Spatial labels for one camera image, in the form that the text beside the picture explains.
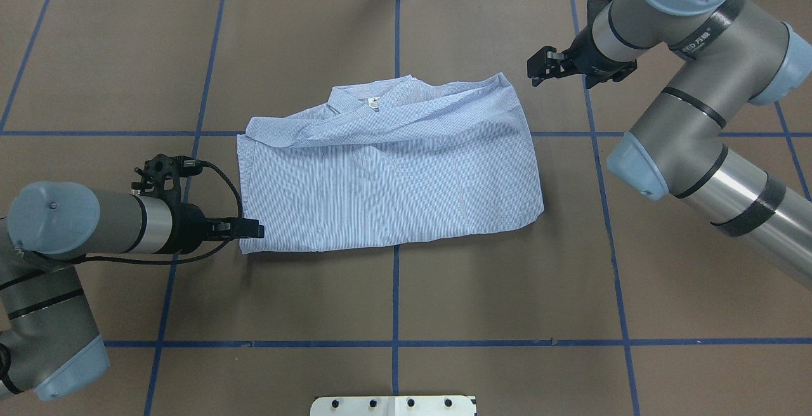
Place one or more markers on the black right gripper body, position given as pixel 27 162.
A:
pixel 588 56

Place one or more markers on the light blue striped shirt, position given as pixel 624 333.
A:
pixel 390 162

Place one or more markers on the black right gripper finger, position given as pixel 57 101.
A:
pixel 547 64

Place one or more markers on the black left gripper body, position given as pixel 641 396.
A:
pixel 188 225

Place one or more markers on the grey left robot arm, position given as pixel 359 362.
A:
pixel 53 346

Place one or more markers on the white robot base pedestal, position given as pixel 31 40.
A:
pixel 395 405

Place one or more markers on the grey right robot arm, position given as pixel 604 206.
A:
pixel 734 53

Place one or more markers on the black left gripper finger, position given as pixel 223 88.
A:
pixel 234 228

